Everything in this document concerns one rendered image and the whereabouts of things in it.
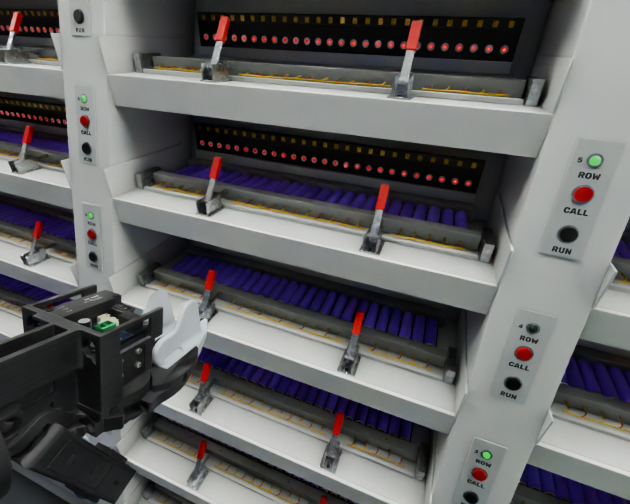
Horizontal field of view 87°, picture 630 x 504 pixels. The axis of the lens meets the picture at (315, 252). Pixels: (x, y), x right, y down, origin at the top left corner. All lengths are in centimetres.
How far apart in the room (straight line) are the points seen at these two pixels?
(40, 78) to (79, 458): 63
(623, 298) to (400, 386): 29
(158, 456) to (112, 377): 67
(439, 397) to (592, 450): 19
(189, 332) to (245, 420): 39
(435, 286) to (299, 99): 30
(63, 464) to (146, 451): 66
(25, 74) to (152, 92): 27
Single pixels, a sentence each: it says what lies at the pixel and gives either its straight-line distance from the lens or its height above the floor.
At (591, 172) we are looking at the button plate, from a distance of 45.
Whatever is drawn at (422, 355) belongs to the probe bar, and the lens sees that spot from 57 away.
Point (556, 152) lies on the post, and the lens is 44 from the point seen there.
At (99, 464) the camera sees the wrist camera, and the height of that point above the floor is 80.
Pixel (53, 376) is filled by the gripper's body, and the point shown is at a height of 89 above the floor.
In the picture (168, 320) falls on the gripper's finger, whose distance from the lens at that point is 37.
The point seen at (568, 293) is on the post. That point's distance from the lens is 47.
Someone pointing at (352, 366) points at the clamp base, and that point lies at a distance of 52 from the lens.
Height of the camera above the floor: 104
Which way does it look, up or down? 17 degrees down
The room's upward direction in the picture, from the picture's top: 8 degrees clockwise
